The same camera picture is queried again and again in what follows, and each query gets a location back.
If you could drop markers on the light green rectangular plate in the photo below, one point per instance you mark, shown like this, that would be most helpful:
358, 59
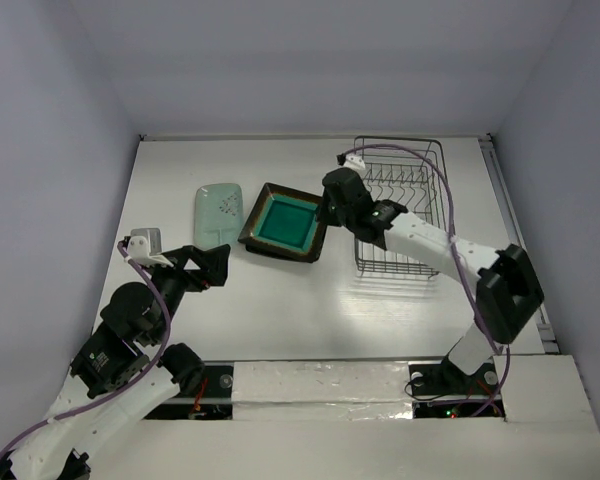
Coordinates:
218, 215

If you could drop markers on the right side metal rail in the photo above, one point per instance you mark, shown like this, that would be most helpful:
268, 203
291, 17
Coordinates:
487, 146

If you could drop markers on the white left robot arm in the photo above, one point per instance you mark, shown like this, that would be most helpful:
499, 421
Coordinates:
125, 369

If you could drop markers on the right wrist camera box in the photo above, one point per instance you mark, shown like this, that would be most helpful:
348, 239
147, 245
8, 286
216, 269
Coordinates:
352, 161

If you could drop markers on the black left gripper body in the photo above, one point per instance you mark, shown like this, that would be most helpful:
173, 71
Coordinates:
177, 280

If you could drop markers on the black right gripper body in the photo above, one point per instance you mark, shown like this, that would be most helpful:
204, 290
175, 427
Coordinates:
333, 208

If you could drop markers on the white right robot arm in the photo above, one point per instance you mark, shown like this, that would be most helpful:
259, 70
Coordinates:
501, 285

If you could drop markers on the dark green patterned plate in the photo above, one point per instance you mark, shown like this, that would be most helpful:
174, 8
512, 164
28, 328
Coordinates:
284, 219

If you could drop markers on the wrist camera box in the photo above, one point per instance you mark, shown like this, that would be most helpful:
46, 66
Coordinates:
144, 246
352, 161

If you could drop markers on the grey wire dish rack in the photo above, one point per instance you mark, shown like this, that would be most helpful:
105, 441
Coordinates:
410, 172

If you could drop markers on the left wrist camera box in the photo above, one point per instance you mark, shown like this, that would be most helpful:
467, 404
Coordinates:
144, 246

